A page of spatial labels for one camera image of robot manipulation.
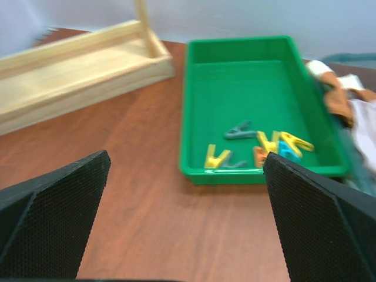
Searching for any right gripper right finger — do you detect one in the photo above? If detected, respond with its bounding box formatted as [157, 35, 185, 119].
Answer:
[263, 153, 375, 281]

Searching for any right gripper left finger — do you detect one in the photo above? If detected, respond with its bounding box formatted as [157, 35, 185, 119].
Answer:
[1, 150, 111, 279]

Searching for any clear plastic laundry bin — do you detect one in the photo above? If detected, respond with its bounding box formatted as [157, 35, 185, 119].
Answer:
[320, 53, 375, 196]

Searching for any blue clothespin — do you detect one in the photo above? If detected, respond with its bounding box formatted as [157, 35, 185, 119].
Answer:
[278, 140, 301, 163]

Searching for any yellow clothespin right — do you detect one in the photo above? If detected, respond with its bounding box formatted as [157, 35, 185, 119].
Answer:
[280, 132, 314, 157]

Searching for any yellow clothespin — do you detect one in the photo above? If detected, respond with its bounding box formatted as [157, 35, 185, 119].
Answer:
[280, 132, 314, 157]
[204, 144, 231, 169]
[257, 130, 281, 153]

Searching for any yellow clothespin middle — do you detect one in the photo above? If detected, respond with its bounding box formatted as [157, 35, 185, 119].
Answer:
[257, 130, 281, 153]

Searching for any orange clothespin front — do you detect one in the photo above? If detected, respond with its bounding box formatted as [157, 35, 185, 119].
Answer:
[253, 146, 268, 168]

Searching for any grey clothespin front left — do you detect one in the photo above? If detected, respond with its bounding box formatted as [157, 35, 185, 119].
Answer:
[220, 152, 247, 169]

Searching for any dark grey clothespin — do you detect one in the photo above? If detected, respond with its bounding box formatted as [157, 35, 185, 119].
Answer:
[224, 120, 257, 140]

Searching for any yellow clothespin front left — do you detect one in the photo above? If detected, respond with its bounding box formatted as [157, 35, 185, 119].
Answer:
[204, 144, 231, 169]

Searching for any pile of clothes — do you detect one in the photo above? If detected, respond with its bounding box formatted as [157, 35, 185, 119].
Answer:
[305, 61, 375, 177]

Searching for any wooden clothes rack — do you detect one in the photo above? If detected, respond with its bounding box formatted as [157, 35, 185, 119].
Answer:
[1, 1, 174, 135]

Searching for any green plastic tray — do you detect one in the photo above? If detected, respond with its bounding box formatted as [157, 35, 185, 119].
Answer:
[180, 36, 350, 184]

